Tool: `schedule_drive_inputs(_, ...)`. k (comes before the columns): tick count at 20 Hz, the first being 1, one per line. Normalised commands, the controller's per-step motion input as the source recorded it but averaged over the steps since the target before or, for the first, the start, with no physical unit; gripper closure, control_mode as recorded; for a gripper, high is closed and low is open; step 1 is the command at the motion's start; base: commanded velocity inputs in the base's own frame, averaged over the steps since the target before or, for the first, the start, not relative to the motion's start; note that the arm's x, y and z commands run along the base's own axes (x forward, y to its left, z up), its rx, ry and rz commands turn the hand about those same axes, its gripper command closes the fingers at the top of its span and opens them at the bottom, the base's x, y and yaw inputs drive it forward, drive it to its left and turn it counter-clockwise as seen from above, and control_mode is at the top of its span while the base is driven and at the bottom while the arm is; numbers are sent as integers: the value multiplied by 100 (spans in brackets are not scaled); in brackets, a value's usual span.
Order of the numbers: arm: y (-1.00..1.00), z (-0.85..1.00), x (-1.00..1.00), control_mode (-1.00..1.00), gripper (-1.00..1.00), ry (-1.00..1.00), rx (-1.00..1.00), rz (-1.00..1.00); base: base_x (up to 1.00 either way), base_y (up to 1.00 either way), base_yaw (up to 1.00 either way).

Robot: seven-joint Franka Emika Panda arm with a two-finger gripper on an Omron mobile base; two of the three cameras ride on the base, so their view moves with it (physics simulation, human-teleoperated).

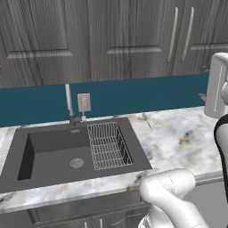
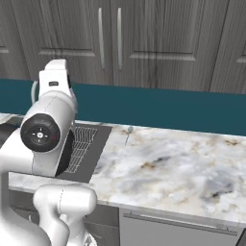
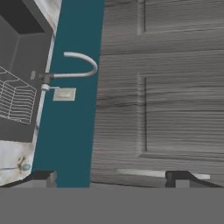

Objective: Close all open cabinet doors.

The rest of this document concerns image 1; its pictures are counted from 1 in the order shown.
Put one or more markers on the plain grey base front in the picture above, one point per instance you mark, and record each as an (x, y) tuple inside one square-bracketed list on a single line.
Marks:
[(207, 205)]

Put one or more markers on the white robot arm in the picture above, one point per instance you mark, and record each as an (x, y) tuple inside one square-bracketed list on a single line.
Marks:
[(169, 193)]

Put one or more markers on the dark grey sink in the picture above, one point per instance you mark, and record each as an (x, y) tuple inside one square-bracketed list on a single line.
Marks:
[(59, 175)]

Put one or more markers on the grey sink tap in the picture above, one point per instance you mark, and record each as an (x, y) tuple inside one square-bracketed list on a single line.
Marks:
[(69, 101)]

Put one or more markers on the small dark grey fitting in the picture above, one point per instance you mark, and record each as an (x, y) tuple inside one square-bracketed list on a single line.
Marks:
[(202, 97)]

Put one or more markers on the round metal sink drain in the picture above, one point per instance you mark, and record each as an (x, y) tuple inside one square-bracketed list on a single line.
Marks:
[(77, 163)]

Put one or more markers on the small blue-headed brush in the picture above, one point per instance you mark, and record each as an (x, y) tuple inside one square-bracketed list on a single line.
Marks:
[(146, 119)]

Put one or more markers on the grey base cupboard door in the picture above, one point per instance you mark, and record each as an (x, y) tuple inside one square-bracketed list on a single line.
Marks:
[(121, 221), (65, 224)]

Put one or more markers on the white wall socket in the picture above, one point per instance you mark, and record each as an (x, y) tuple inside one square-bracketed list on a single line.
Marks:
[(84, 102)]

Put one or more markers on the grey wood wall cupboard door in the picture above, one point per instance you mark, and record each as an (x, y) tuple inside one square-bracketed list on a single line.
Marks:
[(130, 26), (41, 29), (207, 26)]

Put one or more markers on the grey panel under sink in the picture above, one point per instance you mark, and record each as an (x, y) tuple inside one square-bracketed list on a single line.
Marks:
[(89, 207)]

